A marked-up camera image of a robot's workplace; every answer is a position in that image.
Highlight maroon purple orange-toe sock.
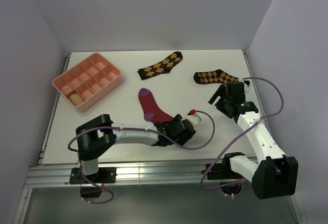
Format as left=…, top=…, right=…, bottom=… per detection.
left=138, top=88, right=173, bottom=123

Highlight tan maroon purple-striped sock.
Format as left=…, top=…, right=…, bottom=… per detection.
left=68, top=93, right=85, bottom=106

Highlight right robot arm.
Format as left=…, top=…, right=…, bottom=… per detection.
left=209, top=82, right=298, bottom=199

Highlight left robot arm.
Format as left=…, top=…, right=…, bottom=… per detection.
left=75, top=114, right=201, bottom=182

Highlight brown argyle sock right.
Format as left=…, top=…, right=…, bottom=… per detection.
left=193, top=69, right=240, bottom=85

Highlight brown argyle sock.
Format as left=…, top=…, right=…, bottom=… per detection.
left=193, top=69, right=240, bottom=85
left=137, top=51, right=183, bottom=80

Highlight brown argyle sock left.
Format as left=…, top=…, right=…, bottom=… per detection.
left=137, top=51, right=183, bottom=80

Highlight pink divided organizer tray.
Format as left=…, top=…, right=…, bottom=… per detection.
left=52, top=53, right=122, bottom=113

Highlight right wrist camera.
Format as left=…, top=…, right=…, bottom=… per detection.
left=226, top=80, right=250, bottom=100

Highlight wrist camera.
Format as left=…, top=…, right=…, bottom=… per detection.
left=226, top=80, right=250, bottom=100
left=187, top=109, right=202, bottom=127

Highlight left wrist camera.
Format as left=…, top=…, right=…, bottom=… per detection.
left=187, top=109, right=202, bottom=127

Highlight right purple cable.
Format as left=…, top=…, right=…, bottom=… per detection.
left=199, top=77, right=284, bottom=199

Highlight purple cable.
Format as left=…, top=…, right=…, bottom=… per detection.
left=199, top=77, right=284, bottom=199
left=67, top=110, right=216, bottom=204

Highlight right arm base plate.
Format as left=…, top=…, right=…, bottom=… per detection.
left=206, top=163, right=244, bottom=180

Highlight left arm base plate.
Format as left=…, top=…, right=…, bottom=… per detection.
left=69, top=167, right=116, bottom=185

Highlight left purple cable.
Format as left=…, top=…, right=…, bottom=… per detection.
left=67, top=110, right=216, bottom=204

